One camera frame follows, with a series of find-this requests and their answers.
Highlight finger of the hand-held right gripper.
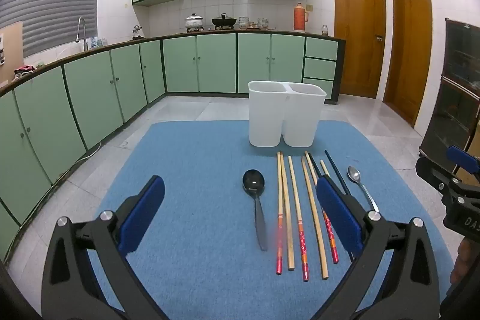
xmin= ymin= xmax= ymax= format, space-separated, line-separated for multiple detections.
xmin=415 ymin=156 xmax=466 ymax=193
xmin=446 ymin=145 xmax=480 ymax=174

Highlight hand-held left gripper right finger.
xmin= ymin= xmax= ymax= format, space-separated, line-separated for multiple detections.
xmin=316 ymin=175 xmax=440 ymax=320

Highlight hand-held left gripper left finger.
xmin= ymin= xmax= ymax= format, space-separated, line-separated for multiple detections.
xmin=41 ymin=175 xmax=166 ymax=320

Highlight black chopstick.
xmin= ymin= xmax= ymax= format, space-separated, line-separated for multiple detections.
xmin=324 ymin=150 xmax=351 ymax=195
xmin=308 ymin=153 xmax=323 ymax=178

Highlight metal spoon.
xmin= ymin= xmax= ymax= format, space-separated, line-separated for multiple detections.
xmin=347 ymin=166 xmax=379 ymax=213

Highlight black plastic spoon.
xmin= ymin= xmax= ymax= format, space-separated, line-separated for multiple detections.
xmin=242 ymin=169 xmax=269 ymax=252

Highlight white twin-compartment utensil holder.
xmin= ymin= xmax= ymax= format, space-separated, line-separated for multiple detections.
xmin=248 ymin=81 xmax=327 ymax=148

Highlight person's right hand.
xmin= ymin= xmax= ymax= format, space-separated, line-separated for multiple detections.
xmin=452 ymin=239 xmax=475 ymax=285

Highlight cardboard box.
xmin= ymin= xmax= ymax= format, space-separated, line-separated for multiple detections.
xmin=454 ymin=166 xmax=480 ymax=186

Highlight row of wooden chopsticks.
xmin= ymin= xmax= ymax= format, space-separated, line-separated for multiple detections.
xmin=301 ymin=156 xmax=329 ymax=280

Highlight plain bamboo chopstick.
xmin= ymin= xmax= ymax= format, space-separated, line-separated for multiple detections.
xmin=279 ymin=153 xmax=296 ymax=271

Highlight black glass-front cabinet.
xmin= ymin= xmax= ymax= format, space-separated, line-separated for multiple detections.
xmin=419 ymin=18 xmax=480 ymax=174

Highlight blue mat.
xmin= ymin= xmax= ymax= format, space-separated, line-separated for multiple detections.
xmin=88 ymin=121 xmax=454 ymax=320

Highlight wooden door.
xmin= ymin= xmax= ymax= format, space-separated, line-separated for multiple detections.
xmin=332 ymin=0 xmax=387 ymax=99
xmin=382 ymin=0 xmax=434 ymax=127

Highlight green base cabinets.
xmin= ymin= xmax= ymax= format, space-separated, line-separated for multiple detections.
xmin=0 ymin=33 xmax=346 ymax=261

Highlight metal kitchen faucet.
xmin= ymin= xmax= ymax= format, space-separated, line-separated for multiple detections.
xmin=75 ymin=17 xmax=91 ymax=51

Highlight white cooking pot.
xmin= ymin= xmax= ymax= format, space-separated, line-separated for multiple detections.
xmin=185 ymin=14 xmax=204 ymax=32

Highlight orange thermos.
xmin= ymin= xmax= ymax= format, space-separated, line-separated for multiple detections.
xmin=293 ymin=3 xmax=309 ymax=32

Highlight black wok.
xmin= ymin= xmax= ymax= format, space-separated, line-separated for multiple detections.
xmin=211 ymin=13 xmax=238 ymax=30

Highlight wooden board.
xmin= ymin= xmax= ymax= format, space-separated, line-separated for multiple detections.
xmin=0 ymin=21 xmax=24 ymax=81

